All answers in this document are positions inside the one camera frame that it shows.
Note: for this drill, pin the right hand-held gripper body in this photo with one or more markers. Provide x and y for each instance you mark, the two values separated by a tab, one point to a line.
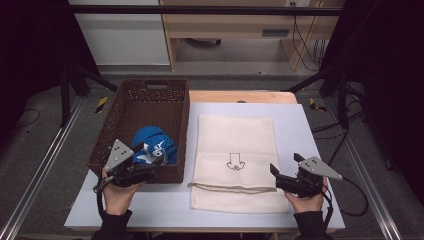
316	166

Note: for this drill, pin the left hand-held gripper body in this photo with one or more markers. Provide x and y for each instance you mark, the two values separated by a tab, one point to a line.
119	156

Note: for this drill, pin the brown woven basket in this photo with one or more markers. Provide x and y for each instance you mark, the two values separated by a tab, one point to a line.
146	113

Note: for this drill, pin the person's right hand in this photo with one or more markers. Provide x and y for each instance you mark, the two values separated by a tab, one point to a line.
308	204

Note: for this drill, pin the person's left hand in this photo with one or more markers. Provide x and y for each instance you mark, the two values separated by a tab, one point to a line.
116	200

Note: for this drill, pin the white table board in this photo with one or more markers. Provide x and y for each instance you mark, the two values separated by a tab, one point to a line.
293	126

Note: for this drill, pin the yellow black tape strip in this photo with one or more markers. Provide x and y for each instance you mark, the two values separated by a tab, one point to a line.
101	104
315	105

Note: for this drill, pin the black metal stand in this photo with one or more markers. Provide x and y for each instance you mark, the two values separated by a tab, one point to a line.
341	96
65	96

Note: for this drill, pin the wooden table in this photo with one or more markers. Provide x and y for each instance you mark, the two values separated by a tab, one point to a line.
243	96

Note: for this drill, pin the white cabinet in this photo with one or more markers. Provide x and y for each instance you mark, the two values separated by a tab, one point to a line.
123	40

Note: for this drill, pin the wooden desk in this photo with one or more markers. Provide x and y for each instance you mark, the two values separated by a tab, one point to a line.
230	23

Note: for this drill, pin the black horizontal bar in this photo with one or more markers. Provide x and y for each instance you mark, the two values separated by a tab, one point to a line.
200	10

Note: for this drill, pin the aluminium floor rail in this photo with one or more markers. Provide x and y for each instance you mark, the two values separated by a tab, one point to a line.
43	160
366	173

